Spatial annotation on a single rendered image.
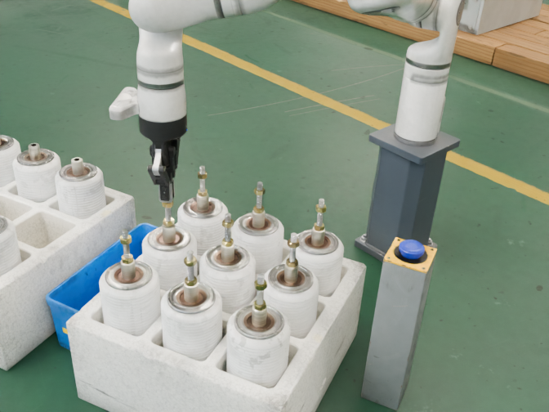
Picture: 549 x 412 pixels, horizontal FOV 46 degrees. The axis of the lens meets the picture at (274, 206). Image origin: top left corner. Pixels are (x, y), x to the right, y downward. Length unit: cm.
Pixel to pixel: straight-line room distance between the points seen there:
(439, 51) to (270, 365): 71
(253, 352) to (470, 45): 224
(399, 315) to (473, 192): 89
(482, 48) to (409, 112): 159
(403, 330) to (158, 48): 59
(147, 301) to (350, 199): 86
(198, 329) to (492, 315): 71
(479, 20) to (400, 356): 213
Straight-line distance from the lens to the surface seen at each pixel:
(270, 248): 119
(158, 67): 99
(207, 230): 123
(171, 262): 114
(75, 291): 135
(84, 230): 134
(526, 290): 160
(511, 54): 292
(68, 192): 137
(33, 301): 131
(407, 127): 143
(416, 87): 139
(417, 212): 150
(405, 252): 104
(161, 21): 95
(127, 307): 107
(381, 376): 120
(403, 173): 145
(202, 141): 207
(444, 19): 134
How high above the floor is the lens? 92
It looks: 32 degrees down
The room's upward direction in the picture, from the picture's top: 3 degrees clockwise
